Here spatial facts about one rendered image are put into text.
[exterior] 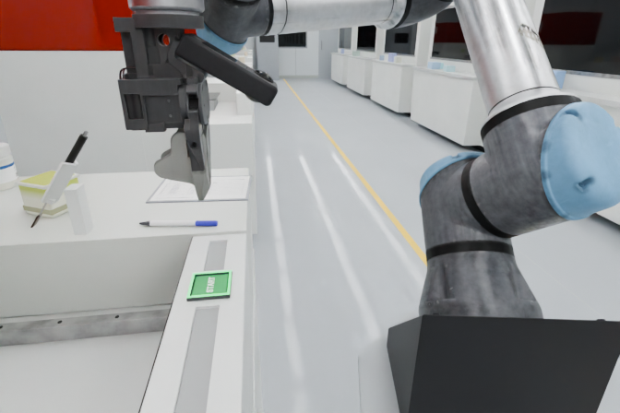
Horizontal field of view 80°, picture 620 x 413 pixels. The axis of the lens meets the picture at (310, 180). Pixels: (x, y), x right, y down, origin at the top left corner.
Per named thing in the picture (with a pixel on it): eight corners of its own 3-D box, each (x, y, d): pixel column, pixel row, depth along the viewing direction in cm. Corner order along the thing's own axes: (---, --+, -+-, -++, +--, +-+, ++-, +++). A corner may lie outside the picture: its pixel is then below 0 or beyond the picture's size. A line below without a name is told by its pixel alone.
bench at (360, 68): (363, 99, 854) (368, 4, 783) (344, 89, 1021) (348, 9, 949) (407, 99, 869) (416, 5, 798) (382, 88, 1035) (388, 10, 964)
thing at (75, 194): (49, 238, 63) (29, 163, 58) (60, 227, 66) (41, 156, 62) (88, 235, 64) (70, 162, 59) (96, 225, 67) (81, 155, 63)
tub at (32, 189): (23, 214, 71) (13, 182, 69) (59, 199, 78) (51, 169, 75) (53, 220, 69) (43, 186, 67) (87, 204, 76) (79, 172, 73)
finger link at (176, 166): (162, 201, 46) (152, 128, 43) (211, 198, 47) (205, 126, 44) (157, 211, 43) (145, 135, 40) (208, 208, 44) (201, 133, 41)
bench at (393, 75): (397, 118, 651) (409, -9, 580) (367, 101, 817) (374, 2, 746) (455, 116, 666) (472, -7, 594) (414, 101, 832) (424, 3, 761)
